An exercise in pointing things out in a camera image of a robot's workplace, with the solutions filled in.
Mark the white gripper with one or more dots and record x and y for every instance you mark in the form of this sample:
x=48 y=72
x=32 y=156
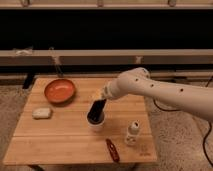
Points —
x=109 y=91

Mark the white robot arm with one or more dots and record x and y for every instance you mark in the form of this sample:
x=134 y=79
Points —
x=195 y=100

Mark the white ceramic cup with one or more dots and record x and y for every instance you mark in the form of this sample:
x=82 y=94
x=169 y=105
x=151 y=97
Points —
x=97 y=127

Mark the orange bowl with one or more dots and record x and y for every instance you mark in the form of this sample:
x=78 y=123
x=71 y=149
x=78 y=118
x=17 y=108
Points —
x=59 y=91

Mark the wooden table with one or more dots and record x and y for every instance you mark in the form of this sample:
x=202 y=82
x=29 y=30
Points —
x=66 y=137

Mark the small white bottle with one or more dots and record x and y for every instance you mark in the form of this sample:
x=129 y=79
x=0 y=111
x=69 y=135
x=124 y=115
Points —
x=132 y=133

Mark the red brown pocket knife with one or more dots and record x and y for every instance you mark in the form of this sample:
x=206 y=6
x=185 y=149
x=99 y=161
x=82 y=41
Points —
x=113 y=151

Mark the white soap bar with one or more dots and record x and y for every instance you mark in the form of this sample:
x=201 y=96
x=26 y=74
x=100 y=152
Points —
x=42 y=113

